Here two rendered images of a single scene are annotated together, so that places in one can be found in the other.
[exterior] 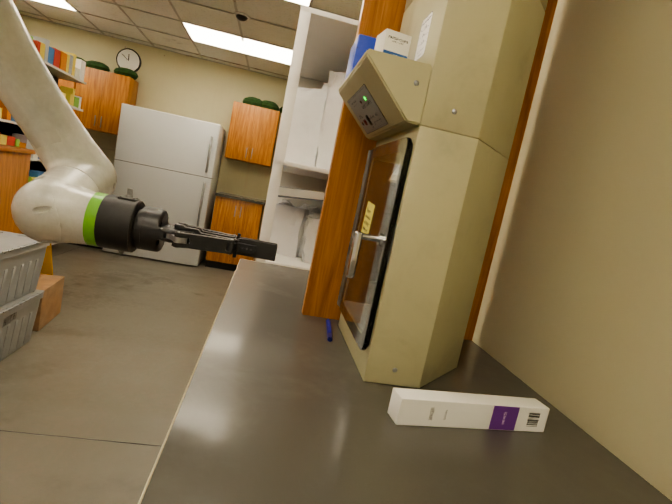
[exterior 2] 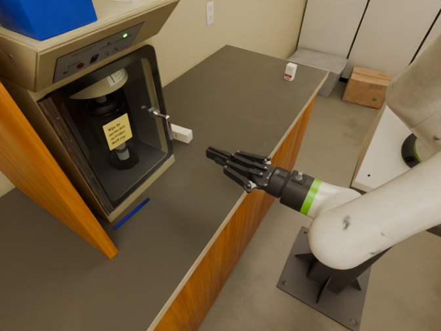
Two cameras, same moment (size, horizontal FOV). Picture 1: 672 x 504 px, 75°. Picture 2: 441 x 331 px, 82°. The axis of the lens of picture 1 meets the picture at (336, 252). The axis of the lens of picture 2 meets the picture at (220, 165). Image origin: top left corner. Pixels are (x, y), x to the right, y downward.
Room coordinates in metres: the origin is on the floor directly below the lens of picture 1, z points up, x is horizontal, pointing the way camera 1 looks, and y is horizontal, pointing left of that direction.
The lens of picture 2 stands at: (1.16, 0.49, 1.65)
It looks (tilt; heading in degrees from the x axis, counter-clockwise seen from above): 48 degrees down; 222
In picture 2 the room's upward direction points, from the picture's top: straight up
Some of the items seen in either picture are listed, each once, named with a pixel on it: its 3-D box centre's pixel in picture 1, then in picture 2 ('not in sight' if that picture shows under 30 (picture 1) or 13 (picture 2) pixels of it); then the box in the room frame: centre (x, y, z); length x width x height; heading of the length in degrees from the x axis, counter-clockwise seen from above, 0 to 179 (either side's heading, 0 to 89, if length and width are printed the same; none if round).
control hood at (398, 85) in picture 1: (373, 103); (109, 37); (0.92, -0.01, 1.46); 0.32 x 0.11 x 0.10; 10
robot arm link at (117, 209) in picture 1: (124, 221); (296, 189); (0.75, 0.37, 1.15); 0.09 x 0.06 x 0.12; 10
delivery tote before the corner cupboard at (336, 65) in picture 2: not in sight; (314, 72); (-1.73, -0.60, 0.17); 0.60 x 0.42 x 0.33; 98
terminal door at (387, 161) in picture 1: (368, 237); (128, 135); (0.93, -0.06, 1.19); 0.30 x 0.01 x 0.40; 9
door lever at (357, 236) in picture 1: (362, 254); (164, 125); (0.82, -0.05, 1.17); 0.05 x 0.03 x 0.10; 99
